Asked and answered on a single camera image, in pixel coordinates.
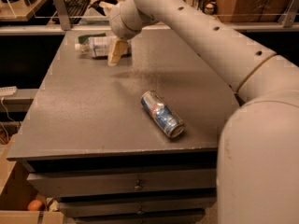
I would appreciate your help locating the white power strip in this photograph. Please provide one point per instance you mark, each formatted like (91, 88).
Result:
(7, 91)

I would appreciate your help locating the grey drawer cabinet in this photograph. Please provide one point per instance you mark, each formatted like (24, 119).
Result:
(88, 142)

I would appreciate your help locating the cardboard box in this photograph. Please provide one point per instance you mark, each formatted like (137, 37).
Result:
(16, 193)

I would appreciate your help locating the blue and silver drink can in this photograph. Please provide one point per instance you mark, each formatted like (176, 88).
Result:
(167, 120)

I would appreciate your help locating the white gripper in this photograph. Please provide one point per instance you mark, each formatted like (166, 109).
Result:
(120, 20)

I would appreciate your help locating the orange ball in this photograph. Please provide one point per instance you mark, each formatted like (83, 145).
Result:
(35, 205)

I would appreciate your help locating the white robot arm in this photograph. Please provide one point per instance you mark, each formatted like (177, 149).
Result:
(258, 157)

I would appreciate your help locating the black computer keyboard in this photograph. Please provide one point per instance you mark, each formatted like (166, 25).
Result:
(75, 8)

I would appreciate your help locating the black headphones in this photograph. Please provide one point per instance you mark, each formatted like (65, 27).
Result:
(103, 6)

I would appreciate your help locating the clear blue-labelled plastic bottle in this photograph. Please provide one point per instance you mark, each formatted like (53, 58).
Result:
(97, 46)

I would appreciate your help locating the left metal bracket post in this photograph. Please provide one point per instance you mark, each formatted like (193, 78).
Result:
(64, 20)

